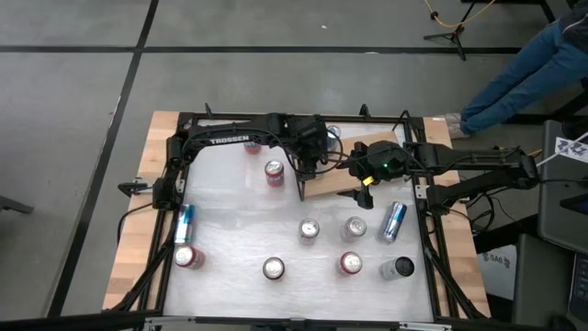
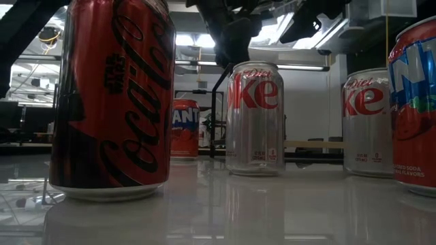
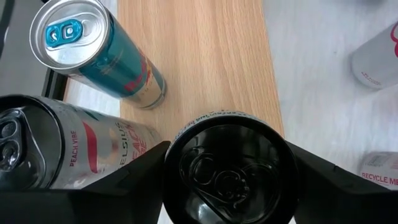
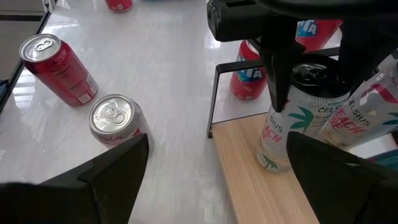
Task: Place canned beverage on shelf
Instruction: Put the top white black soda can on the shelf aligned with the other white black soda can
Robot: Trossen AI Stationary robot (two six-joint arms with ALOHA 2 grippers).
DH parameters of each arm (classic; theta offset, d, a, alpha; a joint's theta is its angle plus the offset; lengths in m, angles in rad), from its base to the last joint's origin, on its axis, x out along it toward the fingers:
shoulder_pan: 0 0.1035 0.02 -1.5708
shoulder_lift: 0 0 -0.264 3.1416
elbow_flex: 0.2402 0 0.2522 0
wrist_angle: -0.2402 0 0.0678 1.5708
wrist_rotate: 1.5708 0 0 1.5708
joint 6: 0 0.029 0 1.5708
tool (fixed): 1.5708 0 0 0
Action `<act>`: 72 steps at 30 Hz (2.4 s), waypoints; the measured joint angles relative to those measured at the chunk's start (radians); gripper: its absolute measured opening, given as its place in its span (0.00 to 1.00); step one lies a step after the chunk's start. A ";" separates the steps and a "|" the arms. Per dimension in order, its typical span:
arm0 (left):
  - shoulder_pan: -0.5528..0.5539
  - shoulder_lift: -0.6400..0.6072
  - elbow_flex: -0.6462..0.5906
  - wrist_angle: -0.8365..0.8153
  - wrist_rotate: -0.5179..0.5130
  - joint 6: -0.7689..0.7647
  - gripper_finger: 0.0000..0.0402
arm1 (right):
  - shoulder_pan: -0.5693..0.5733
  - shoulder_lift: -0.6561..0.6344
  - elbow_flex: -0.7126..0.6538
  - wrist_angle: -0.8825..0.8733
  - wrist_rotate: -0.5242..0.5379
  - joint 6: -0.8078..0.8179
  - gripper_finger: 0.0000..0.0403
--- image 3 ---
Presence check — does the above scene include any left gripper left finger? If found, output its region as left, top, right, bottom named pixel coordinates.
left=0, top=141, right=172, bottom=224

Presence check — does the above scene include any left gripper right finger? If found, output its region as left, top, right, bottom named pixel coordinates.
left=286, top=141, right=398, bottom=224

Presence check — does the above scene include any teal Red Bull can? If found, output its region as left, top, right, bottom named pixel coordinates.
left=29, top=0, right=167, bottom=110

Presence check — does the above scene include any silver Diet Coke can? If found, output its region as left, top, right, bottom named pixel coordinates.
left=351, top=21, right=398, bottom=91

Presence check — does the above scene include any wooden shelf with black frame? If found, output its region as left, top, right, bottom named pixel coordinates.
left=117, top=0, right=285, bottom=142

